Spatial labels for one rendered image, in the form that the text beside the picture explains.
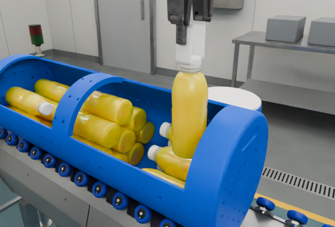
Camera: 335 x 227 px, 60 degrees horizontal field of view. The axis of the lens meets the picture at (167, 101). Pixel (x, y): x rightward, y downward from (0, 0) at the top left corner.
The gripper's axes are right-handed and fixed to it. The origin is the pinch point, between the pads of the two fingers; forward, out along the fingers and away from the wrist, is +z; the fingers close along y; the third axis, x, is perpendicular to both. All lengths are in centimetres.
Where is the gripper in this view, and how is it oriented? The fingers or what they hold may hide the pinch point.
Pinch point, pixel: (190, 43)
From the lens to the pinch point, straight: 53.4
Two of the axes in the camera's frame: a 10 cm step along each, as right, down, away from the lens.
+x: -8.1, -2.3, 5.5
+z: 0.0, 9.2, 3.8
